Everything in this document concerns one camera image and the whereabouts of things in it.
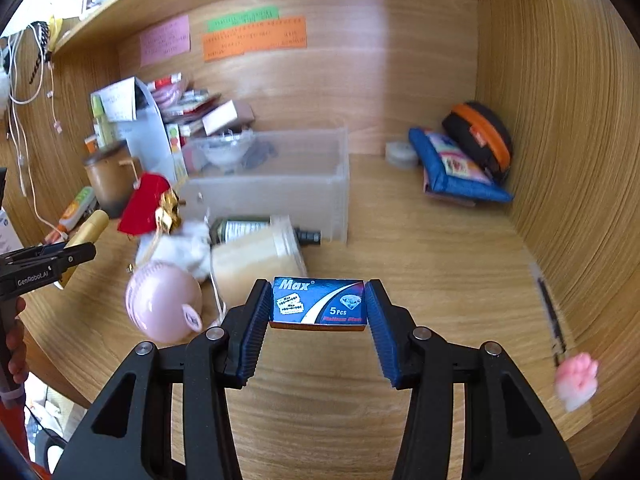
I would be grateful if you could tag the green glass dropper bottle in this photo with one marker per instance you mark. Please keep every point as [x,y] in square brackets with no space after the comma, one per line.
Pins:
[224,230]

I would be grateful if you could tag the white paper file holder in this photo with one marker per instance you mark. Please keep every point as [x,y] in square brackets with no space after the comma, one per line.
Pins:
[134,116]

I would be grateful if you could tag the red and gold pouch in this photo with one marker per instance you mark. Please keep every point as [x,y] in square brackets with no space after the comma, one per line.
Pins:
[153,207]

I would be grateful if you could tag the pink sticky note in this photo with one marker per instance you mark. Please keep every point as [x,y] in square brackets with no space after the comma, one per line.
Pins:
[165,40]

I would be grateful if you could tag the roll of clear tape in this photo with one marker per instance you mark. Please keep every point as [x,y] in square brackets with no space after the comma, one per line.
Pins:
[266,253]

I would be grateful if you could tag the fruit pattern carton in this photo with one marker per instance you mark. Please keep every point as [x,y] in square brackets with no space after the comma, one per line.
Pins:
[174,140]

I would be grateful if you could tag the brown mug with wooden lid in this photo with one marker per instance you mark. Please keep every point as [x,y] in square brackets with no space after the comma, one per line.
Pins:
[113,173]

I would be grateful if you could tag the black and orange case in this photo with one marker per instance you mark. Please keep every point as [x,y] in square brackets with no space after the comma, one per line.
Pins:
[482,135]

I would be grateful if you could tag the left hand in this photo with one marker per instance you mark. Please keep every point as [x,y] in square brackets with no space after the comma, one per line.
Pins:
[18,366]

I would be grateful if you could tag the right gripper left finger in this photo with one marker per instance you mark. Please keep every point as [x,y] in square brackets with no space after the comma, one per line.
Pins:
[163,414]

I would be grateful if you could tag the orange and green glue tube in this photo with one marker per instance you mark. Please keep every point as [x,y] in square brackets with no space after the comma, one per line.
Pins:
[76,212]

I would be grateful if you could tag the clear glass bowl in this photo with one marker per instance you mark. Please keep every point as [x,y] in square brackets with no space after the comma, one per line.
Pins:
[226,152]

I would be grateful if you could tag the wooden handled tool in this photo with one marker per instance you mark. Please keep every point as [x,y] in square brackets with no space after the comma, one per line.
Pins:
[88,233]

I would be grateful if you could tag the blue zipper pouch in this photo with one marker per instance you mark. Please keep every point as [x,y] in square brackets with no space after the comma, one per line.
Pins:
[451,171]

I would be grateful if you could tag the small white round tin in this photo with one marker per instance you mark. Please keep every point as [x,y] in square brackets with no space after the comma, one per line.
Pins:
[401,154]

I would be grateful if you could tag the white drawstring cloth bag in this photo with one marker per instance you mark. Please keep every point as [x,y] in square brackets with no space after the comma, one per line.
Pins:
[188,248]

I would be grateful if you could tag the blue Max razor blade box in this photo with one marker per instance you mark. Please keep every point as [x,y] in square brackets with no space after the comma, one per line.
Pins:
[318,304]

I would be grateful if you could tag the white cardboard box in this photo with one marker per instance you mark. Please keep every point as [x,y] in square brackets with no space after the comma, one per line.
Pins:
[228,115]

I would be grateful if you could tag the stack of books and packets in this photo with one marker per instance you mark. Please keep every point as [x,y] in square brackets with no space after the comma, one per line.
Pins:
[180,104]

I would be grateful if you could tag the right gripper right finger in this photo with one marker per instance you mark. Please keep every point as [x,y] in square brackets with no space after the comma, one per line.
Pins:
[508,434]

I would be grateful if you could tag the clear plastic storage bin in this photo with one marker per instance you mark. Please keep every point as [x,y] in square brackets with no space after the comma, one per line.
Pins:
[302,174]

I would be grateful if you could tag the green sticky note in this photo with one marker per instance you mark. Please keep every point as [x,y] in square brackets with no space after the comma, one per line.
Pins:
[264,13]

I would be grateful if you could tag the green cap spray bottle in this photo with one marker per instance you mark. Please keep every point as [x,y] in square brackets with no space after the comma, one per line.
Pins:
[102,127]

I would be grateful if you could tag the pink paw squishy toy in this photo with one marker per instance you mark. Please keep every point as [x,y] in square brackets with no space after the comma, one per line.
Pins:
[576,381]

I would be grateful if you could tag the orange sticky note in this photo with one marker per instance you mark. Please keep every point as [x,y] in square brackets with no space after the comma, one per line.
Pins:
[282,33]

